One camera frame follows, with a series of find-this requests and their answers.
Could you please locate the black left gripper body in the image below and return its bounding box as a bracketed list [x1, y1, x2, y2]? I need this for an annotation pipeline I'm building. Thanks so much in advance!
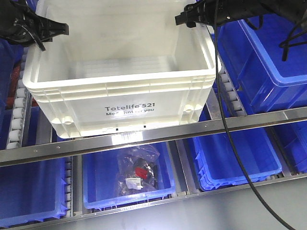
[0, 0, 35, 46]

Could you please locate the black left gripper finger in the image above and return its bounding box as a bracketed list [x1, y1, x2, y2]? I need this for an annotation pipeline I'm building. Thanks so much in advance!
[31, 29, 54, 51]
[35, 16, 69, 42]

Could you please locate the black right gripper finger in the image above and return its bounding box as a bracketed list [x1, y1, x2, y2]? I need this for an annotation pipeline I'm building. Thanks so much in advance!
[175, 3, 206, 28]

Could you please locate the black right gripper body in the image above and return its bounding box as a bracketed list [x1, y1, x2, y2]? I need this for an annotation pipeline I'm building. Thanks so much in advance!
[201, 0, 307, 26]

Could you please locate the white Totelife plastic crate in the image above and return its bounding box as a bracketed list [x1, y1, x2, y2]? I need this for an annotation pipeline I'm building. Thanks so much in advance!
[23, 0, 221, 138]

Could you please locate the blue bin far left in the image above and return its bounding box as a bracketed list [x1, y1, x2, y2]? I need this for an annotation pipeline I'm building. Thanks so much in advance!
[0, 39, 23, 150]

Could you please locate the white roller track left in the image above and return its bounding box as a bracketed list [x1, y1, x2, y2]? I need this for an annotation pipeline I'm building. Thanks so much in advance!
[6, 52, 30, 150]

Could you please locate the white roller track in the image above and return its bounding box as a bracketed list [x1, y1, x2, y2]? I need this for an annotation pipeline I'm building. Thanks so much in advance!
[6, 52, 30, 150]
[64, 157, 73, 218]
[215, 55, 247, 117]

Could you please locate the large blue bin upper right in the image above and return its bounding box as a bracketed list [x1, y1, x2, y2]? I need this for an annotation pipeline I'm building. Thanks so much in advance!
[215, 11, 307, 115]

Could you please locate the white roller track right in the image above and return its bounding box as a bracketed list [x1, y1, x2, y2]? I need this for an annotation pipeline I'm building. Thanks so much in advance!
[215, 55, 247, 117]

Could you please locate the grey metal shelf rack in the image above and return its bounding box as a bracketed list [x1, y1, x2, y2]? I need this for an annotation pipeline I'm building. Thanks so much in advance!
[0, 94, 307, 230]

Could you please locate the white roller track lower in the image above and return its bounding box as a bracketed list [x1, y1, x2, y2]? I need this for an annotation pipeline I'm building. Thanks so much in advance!
[64, 157, 73, 218]

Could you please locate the blue bin far right lower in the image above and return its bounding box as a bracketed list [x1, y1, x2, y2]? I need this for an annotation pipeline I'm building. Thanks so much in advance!
[274, 121, 307, 173]

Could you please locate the blue bin lower left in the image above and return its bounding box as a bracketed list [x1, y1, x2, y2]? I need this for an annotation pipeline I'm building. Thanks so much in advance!
[0, 158, 67, 228]

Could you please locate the blue bin with bag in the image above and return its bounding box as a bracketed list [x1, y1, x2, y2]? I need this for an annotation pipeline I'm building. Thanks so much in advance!
[83, 142, 176, 210]

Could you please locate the clear bag of parts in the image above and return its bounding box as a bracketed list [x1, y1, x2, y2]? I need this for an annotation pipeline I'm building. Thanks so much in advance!
[116, 145, 160, 196]

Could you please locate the black cable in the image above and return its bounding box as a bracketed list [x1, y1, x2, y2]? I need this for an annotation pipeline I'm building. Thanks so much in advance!
[213, 0, 298, 230]

